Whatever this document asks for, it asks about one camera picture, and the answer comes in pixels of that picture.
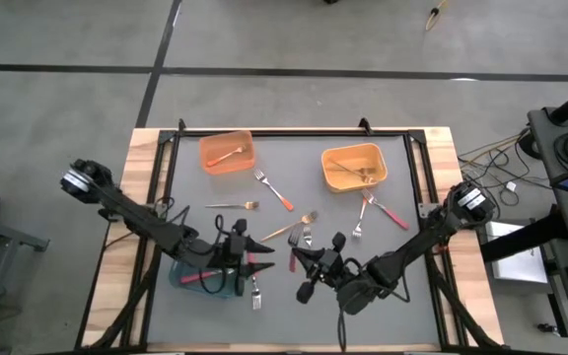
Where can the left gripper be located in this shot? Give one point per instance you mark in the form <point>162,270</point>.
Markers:
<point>222,256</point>

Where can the white box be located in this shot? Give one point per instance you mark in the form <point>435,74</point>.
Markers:
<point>516,263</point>

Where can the grey table mat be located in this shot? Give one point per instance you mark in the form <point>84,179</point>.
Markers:
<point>274,328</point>

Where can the orange translucent plastic bin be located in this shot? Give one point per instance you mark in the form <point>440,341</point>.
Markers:
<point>234,140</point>

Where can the grey metal stand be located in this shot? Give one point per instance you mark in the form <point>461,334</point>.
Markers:
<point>3,235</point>

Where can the dark grey desk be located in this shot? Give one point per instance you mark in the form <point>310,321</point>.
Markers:
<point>543,143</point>

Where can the small black floor object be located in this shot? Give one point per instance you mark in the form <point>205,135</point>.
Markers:
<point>547,329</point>

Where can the yellow plastic bin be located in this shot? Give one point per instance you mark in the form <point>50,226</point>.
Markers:
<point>353,153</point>

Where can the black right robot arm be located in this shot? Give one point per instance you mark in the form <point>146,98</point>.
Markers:
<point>412,254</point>

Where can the black diagonal beam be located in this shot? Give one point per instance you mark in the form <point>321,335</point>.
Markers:
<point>520,241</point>

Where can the teal plastic bin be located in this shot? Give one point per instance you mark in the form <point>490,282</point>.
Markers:
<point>185,291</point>

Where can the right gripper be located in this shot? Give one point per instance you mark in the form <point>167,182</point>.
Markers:
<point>337,273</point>

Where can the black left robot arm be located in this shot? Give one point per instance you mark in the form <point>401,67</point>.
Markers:
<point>136,220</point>

